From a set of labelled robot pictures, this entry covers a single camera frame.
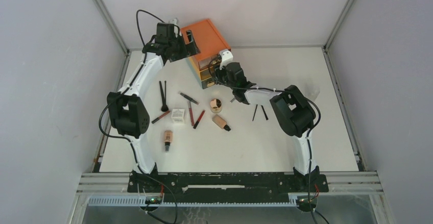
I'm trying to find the BB cream tube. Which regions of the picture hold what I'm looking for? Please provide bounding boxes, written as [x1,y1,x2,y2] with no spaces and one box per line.
[164,130,173,152]

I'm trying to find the pink lip gloss tube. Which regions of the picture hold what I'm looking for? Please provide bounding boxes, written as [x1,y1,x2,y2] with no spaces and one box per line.
[188,101,195,127]

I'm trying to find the gold lid cream jar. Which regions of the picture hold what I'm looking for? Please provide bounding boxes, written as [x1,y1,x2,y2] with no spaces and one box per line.
[210,98,222,114]

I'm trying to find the dark concealer stick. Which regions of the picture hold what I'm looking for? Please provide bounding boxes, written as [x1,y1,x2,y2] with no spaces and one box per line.
[179,92,200,105]

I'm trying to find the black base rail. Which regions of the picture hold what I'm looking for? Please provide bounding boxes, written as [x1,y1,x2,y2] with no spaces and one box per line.
[127,171,329,205]

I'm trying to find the beige foundation tube black cap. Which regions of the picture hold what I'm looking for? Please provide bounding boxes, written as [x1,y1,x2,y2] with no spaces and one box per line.
[212,114,231,131]

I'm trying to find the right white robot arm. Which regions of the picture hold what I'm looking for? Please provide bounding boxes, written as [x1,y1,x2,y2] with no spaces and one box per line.
[208,60,321,191]

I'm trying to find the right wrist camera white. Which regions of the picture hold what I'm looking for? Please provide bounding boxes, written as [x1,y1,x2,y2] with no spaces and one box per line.
[219,49,233,70]

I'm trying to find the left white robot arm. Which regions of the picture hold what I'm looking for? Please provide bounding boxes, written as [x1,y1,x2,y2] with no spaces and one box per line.
[107,22,200,192]

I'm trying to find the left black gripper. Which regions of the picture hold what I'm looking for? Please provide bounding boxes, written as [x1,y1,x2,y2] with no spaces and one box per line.
[169,31,200,62]

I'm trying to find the orange three-drawer organizer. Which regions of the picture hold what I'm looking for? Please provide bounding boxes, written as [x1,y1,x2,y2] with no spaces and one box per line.
[181,18,231,89]

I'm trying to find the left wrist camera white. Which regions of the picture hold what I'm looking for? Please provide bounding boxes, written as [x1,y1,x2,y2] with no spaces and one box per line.
[168,18,179,27]

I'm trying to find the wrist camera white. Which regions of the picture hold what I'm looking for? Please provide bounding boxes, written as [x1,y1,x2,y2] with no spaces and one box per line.
[219,49,233,70]
[168,18,179,27]

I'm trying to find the small white box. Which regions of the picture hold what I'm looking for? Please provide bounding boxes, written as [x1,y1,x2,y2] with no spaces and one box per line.
[171,108,185,123]

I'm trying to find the black powder brush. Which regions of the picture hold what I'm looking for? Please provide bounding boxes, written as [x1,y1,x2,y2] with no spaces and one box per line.
[159,81,169,112]

